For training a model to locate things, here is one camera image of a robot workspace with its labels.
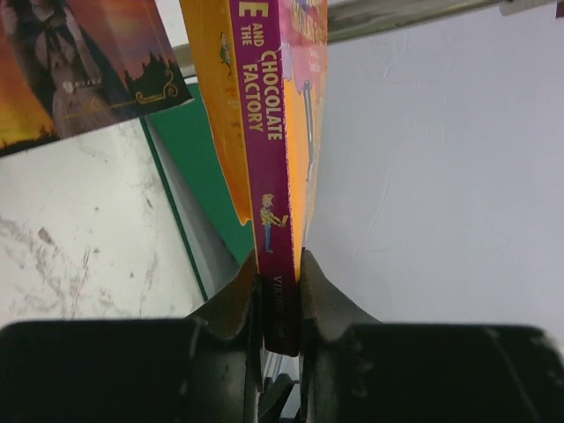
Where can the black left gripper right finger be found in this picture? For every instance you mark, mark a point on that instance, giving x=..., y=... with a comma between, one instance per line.
x=355, y=368

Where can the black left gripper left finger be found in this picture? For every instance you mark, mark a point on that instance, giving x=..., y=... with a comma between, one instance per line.
x=204, y=367

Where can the green lever arch file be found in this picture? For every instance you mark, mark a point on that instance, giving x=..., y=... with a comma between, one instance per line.
x=181, y=143

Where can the Roald Dahl Charlie book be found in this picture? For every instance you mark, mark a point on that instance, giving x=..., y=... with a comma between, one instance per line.
x=262, y=70

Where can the blue Jane Eyre book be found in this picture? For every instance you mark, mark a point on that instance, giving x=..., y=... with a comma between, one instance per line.
x=72, y=67

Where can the white two-tier shelf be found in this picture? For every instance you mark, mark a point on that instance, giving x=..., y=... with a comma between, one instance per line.
x=351, y=20

